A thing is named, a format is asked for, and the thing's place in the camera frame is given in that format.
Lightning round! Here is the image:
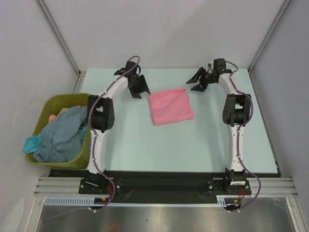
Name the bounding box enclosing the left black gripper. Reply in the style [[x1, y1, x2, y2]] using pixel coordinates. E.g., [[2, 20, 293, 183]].
[[128, 74, 150, 99]]

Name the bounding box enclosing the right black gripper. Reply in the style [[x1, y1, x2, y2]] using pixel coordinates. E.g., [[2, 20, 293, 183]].
[[187, 67, 217, 92]]

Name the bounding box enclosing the pink t shirt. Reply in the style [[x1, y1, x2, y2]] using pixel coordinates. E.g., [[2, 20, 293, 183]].
[[148, 87, 195, 126]]

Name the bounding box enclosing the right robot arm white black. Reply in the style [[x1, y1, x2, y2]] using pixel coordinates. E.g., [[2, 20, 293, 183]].
[[186, 58, 253, 196]]

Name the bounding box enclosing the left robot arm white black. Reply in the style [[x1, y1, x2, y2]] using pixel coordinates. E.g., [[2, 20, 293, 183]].
[[85, 56, 150, 193]]

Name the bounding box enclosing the olive green plastic bin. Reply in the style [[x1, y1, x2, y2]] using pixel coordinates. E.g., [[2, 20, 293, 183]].
[[25, 93, 91, 170]]

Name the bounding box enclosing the peach t shirt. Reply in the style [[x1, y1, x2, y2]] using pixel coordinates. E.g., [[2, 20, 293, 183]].
[[48, 105, 87, 123]]

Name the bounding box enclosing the grey blue t shirt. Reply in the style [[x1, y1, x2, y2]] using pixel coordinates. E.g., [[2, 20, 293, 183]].
[[33, 106, 87, 163]]

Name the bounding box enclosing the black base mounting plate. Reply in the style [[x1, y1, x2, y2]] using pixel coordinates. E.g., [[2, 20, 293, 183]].
[[48, 170, 280, 201]]

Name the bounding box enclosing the turquoise t shirt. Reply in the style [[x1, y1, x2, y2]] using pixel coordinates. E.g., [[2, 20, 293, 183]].
[[22, 135, 41, 154]]

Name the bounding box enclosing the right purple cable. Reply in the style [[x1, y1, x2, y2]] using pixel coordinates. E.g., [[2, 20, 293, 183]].
[[225, 60, 262, 194]]

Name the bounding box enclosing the purple cable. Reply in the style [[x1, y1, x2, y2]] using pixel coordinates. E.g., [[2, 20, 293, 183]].
[[88, 56, 141, 184], [225, 60, 262, 194]]

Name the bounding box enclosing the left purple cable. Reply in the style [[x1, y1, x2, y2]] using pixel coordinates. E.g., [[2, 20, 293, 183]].
[[88, 56, 141, 184]]

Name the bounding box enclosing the right aluminium frame post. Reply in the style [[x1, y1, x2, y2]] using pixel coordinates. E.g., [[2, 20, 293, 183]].
[[247, 0, 293, 74]]

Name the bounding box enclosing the aluminium frame post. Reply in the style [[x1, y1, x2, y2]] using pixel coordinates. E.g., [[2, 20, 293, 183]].
[[35, 0, 80, 75], [247, 0, 293, 74]]

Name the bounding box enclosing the left aluminium frame post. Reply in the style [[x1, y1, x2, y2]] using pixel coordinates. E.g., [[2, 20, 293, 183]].
[[35, 0, 80, 75]]

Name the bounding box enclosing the white slotted cable duct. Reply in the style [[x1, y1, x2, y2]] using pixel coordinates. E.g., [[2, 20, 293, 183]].
[[44, 196, 240, 207]]

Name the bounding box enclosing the aluminium front rail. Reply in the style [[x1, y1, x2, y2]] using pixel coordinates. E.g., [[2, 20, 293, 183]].
[[33, 177, 298, 198]]

